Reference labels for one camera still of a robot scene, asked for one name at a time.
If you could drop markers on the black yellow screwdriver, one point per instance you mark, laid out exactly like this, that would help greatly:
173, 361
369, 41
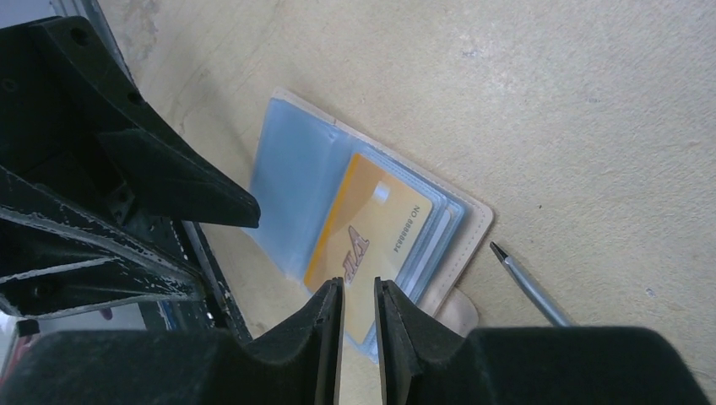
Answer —
545, 304

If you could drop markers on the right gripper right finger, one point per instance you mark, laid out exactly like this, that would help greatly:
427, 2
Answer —
416, 352

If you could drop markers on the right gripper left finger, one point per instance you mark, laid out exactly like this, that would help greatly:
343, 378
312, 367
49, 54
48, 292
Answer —
298, 361

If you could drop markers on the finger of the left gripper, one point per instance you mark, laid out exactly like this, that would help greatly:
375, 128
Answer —
58, 259
171, 179

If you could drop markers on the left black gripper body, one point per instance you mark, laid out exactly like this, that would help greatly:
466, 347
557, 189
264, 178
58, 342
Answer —
61, 88

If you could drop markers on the gold VIP credit card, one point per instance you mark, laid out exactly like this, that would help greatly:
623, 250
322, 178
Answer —
371, 228

